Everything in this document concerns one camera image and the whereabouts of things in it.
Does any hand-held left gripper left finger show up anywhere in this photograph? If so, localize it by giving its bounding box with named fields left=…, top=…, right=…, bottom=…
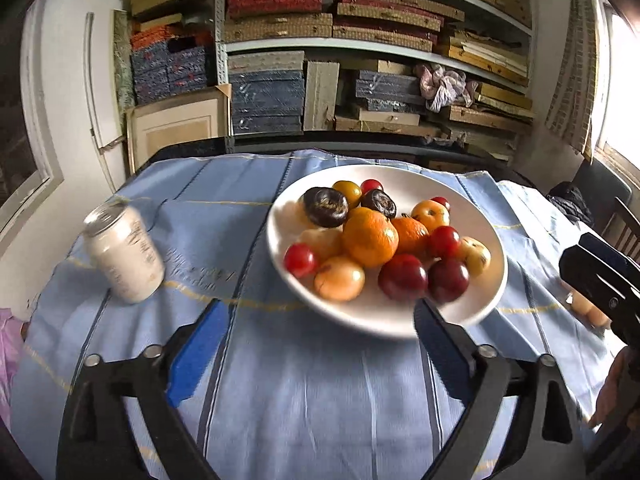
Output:
left=56, top=298, right=231, bottom=480

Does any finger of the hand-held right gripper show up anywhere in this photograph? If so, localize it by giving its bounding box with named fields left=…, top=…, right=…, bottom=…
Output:
left=559, top=246, right=640, bottom=346
left=577, top=232, right=640, bottom=281

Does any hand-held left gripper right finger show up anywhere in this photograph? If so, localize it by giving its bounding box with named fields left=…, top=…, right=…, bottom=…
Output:
left=413, top=298, right=583, bottom=480

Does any dark red plum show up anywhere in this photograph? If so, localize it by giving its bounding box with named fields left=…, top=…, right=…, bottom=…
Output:
left=377, top=254, right=429, bottom=303
left=427, top=258, right=471, bottom=304

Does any white oval plate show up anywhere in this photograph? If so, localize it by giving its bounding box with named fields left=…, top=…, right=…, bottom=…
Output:
left=266, top=164, right=509, bottom=338

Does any yellow spotted apple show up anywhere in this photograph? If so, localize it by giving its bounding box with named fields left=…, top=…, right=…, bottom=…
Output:
left=457, top=236, right=492, bottom=277

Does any orange mandarin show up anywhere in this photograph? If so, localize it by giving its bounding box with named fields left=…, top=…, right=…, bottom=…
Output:
left=391, top=215, right=431, bottom=257

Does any pale yellow apricot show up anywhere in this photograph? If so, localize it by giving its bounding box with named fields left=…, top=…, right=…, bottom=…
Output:
left=300, top=228, right=346, bottom=261
left=314, top=256, right=366, bottom=303

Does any large orange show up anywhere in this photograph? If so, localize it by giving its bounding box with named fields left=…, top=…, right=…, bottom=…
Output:
left=342, top=206, right=400, bottom=268

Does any orange spotted apricot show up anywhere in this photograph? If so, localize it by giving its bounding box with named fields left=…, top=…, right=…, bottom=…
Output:
left=411, top=199, right=451, bottom=233

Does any dark brown mangosteen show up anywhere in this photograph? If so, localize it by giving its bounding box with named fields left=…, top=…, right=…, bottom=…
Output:
left=360, top=189, right=398, bottom=220
left=303, top=186, right=350, bottom=228

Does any small yellow plum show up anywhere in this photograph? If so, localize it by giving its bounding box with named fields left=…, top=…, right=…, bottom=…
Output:
left=332, top=180, right=363, bottom=209

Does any person's right forearm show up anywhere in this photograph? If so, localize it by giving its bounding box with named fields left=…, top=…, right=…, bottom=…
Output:
left=590, top=345, right=640, bottom=428

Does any dark wooden chair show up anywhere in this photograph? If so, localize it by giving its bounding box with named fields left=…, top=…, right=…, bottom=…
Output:
left=600, top=195, right=640, bottom=261

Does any dark cloth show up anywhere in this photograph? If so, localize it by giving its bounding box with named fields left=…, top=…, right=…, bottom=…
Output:
left=545, top=180, right=596, bottom=226

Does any white beverage can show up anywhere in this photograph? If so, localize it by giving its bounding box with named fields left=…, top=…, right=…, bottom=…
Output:
left=82, top=203, right=166, bottom=304

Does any blue striped tablecloth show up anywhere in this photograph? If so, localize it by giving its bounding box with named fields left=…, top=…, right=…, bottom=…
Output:
left=10, top=150, right=626, bottom=480

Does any bright window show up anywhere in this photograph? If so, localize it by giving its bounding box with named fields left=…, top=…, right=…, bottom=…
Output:
left=590, top=0, right=640, bottom=186

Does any stack of plain wooden boxes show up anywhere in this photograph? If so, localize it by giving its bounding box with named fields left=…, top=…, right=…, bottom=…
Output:
left=447, top=82, right=536, bottom=136

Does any patterned curtain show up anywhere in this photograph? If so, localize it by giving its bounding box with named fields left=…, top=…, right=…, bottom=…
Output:
left=542, top=0, right=606, bottom=163

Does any stack of yellow wooden boxes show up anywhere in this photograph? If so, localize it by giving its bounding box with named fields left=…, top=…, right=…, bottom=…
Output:
left=435, top=25, right=531, bottom=86

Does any crumpled pink plastic bag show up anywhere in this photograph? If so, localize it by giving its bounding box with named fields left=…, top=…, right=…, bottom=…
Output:
left=417, top=64, right=481, bottom=113

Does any stack of blue patterned boxes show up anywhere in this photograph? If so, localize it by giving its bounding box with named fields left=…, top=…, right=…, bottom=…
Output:
left=130, top=42, right=213, bottom=106
left=227, top=70, right=306, bottom=135

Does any stack of dark grey boxes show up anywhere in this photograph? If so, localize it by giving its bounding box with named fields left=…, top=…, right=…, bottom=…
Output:
left=355, top=69, right=426, bottom=113

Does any upright tan woven box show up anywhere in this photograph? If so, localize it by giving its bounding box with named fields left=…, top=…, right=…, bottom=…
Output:
left=302, top=60, right=341, bottom=131

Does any white framed window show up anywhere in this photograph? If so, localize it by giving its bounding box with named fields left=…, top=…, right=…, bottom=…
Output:
left=0, top=0, right=66, bottom=261

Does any green marbled slab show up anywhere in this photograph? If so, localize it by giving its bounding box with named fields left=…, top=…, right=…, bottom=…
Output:
left=112, top=9, right=136, bottom=111

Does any white metal shelf rack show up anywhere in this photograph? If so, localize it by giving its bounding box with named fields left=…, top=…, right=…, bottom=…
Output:
left=212, top=0, right=538, bottom=161

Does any stack of orange patterned boxes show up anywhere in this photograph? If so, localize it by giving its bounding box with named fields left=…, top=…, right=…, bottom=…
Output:
left=130, top=25, right=216, bottom=51

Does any stack of tan woven boxes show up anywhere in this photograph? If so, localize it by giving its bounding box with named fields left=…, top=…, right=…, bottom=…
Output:
left=332, top=0, right=446, bottom=53

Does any long tan woven box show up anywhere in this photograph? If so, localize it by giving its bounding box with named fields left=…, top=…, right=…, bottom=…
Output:
left=222, top=12, right=333, bottom=43

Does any cardboard picture frame box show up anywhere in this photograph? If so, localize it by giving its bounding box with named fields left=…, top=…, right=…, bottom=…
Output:
left=124, top=84, right=233, bottom=176

